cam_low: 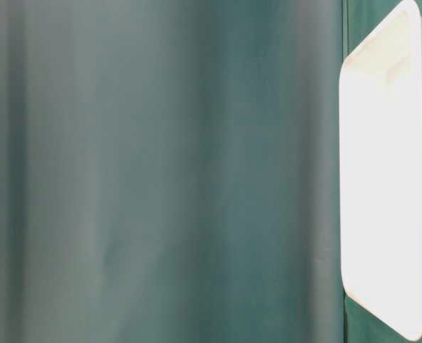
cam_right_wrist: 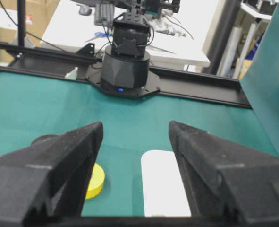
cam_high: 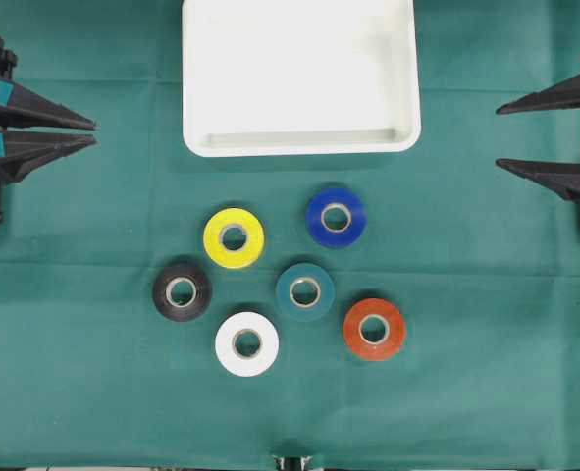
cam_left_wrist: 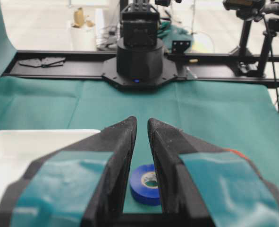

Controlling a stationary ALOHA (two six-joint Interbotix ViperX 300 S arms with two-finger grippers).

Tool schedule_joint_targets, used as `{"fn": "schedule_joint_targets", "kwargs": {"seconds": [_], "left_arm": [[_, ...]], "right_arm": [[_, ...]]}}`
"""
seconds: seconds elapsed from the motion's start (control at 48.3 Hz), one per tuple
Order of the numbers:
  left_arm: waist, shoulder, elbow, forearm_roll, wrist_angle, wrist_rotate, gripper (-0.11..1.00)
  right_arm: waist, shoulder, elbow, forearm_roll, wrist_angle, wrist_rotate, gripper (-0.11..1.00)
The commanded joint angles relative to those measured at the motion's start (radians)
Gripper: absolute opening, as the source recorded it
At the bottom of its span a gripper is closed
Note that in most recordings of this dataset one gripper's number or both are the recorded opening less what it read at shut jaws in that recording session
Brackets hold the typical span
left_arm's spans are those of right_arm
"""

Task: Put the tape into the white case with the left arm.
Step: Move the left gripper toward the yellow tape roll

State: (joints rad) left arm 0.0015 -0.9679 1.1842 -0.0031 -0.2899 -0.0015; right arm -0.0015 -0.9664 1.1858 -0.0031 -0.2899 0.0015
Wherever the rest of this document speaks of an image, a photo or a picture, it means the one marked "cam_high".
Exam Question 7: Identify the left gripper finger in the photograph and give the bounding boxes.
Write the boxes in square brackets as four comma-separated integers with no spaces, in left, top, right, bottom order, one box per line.
[0,131,97,183]
[0,79,96,131]

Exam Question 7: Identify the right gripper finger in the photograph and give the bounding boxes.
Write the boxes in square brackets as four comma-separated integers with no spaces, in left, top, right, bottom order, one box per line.
[496,159,580,201]
[496,74,580,115]

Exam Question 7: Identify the black tape roll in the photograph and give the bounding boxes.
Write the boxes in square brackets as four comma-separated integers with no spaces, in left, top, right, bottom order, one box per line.
[152,263,212,322]

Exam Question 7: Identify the yellow tape roll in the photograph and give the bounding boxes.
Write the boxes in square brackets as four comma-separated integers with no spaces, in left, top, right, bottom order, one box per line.
[203,208,265,269]

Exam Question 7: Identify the orange tape roll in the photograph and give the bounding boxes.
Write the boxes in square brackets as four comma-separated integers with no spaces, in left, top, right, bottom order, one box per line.
[343,297,407,362]

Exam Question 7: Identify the blue tape roll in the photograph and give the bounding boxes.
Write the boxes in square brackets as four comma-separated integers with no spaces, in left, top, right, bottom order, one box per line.
[305,187,367,249]

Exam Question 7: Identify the green tape roll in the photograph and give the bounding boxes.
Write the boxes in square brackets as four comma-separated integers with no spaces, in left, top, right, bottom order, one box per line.
[276,263,336,322]

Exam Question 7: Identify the white plastic case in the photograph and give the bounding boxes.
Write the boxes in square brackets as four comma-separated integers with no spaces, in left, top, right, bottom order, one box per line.
[182,0,422,158]

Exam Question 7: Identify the white tape roll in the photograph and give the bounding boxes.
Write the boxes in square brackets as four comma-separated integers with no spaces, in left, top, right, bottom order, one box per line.
[215,311,280,378]

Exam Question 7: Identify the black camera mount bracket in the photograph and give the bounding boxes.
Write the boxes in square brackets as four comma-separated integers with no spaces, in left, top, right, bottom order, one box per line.
[273,455,312,471]

